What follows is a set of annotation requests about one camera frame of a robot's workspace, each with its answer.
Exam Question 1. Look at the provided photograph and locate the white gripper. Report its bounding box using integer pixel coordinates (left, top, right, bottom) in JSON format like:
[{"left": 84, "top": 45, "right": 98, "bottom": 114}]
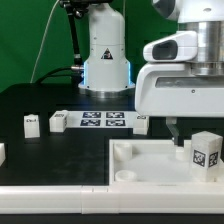
[{"left": 135, "top": 31, "right": 224, "bottom": 146}]

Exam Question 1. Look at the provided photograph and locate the white square tabletop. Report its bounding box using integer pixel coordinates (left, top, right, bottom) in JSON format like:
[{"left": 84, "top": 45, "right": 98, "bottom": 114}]
[{"left": 108, "top": 138, "right": 224, "bottom": 186}]

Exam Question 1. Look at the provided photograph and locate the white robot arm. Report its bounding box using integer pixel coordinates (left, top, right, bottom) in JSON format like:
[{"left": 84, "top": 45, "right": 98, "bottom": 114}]
[{"left": 59, "top": 0, "right": 224, "bottom": 118}]

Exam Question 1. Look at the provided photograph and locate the AprilTag marker sheet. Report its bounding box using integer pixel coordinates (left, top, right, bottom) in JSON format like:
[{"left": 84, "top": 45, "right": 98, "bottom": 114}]
[{"left": 80, "top": 110, "right": 127, "bottom": 128}]

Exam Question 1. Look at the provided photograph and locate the white front obstacle wall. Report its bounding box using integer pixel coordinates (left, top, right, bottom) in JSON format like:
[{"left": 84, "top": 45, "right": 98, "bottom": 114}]
[{"left": 0, "top": 183, "right": 224, "bottom": 214}]

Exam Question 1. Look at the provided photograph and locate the white obstacle wall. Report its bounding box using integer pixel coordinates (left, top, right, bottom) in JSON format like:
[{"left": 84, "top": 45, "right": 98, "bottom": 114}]
[
  {"left": 0, "top": 143, "right": 6, "bottom": 166},
  {"left": 0, "top": 183, "right": 224, "bottom": 214}
]

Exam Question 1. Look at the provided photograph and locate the black cable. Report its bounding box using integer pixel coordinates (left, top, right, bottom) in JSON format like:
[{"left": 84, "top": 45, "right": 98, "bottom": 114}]
[{"left": 34, "top": 67, "right": 84, "bottom": 85}]

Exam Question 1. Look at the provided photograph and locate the white cable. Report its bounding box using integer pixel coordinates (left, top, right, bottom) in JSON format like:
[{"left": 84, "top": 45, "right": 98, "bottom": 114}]
[{"left": 29, "top": 0, "right": 62, "bottom": 84}]

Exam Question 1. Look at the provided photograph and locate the white left obstacle wall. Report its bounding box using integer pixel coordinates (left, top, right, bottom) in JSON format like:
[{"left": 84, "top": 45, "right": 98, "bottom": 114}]
[{"left": 0, "top": 143, "right": 6, "bottom": 166}]

